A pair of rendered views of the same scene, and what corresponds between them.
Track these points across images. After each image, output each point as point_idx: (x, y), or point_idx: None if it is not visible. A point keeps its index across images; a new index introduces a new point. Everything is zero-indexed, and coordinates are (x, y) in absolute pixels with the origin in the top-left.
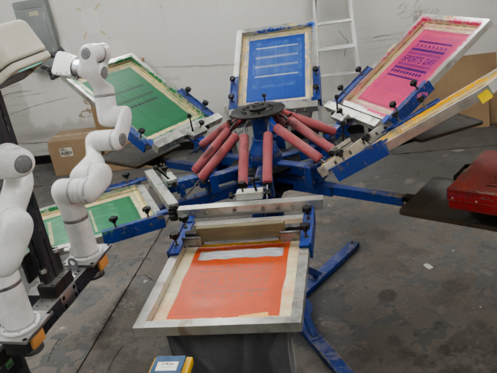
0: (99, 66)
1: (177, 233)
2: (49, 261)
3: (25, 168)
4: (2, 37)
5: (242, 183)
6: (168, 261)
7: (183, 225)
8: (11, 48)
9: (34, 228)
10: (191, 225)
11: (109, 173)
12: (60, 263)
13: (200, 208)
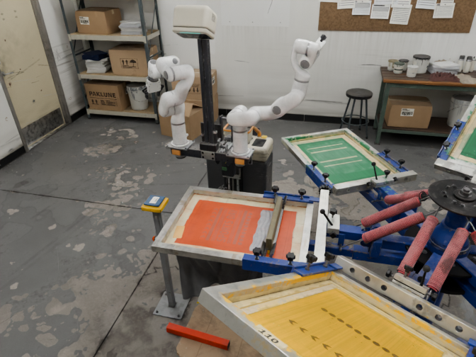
0: (301, 58)
1: (273, 188)
2: (207, 133)
3: (166, 77)
4: (179, 12)
5: (330, 210)
6: (256, 194)
7: (304, 197)
8: (178, 19)
9: (202, 113)
10: (304, 200)
11: (248, 120)
12: (214, 139)
13: (320, 200)
